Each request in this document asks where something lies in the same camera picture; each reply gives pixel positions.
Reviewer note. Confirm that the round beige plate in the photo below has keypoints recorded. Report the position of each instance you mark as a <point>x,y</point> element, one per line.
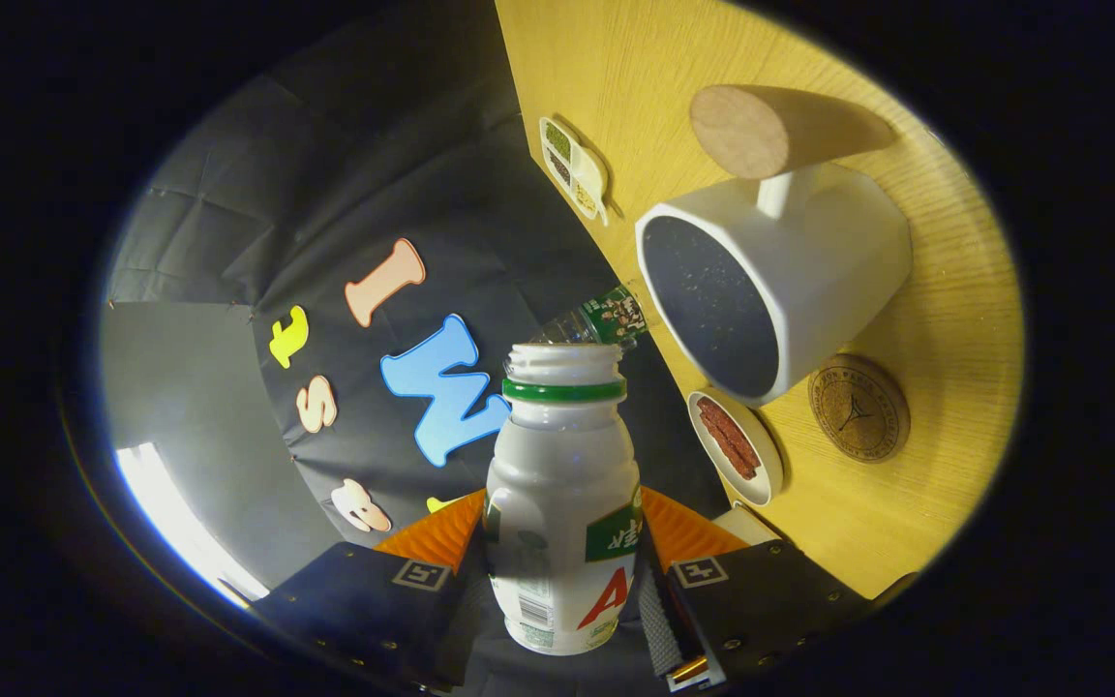
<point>766,455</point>

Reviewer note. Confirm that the round cork coaster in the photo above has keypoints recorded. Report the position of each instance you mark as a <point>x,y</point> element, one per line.
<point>858,409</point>

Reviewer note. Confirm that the white divided dish of beans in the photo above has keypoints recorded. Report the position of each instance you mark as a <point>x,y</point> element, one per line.
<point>591,174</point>

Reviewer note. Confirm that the ceiling light panel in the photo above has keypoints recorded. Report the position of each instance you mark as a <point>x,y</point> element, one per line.
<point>180,523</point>

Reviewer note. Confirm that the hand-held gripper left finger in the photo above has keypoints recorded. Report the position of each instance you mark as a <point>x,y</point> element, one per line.
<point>354,600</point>

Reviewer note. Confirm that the black backdrop cloth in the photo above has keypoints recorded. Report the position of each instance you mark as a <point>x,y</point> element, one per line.
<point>374,145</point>

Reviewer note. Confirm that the white juice bottle green label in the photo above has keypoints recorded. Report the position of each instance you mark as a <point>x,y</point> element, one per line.
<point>557,484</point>

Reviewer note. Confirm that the red meat strips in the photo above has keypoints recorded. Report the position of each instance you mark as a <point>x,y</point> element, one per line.
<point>727,438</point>

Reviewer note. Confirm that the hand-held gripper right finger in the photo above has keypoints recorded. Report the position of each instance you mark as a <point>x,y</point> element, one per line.
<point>761,600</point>

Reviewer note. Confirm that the clear plastic water bottle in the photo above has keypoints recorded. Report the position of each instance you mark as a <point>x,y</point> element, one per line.
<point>611,318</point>

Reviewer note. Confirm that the cream toaster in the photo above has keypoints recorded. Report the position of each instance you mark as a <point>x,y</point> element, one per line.
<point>746,528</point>

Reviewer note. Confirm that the wooden table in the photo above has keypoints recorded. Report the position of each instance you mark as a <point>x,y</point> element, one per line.
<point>906,523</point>

